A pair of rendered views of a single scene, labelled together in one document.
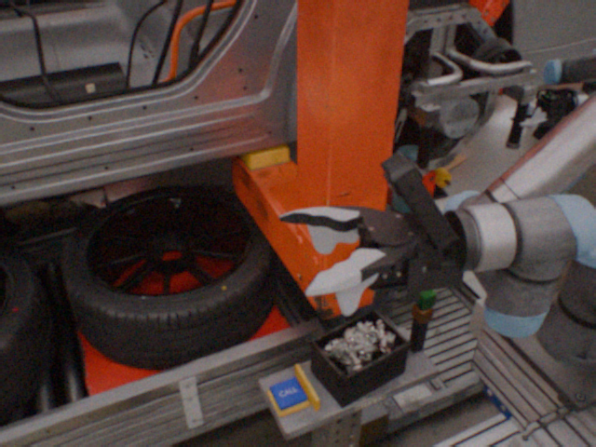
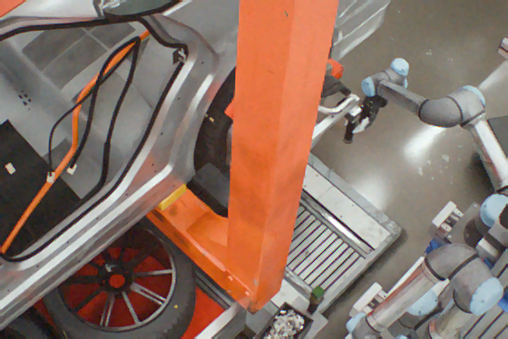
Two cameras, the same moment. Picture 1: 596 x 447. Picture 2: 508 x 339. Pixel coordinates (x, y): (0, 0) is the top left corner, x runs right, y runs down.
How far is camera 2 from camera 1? 1.77 m
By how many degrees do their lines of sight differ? 26
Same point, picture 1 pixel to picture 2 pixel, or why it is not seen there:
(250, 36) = (159, 144)
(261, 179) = (173, 217)
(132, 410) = not seen: outside the picture
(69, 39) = not seen: outside the picture
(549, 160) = (393, 312)
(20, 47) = not seen: outside the picture
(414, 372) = (316, 327)
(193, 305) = (163, 327)
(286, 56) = (183, 143)
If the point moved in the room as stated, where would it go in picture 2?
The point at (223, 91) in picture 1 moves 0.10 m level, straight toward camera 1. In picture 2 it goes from (141, 181) to (153, 202)
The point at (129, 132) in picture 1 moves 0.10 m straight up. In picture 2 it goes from (92, 238) to (88, 225)
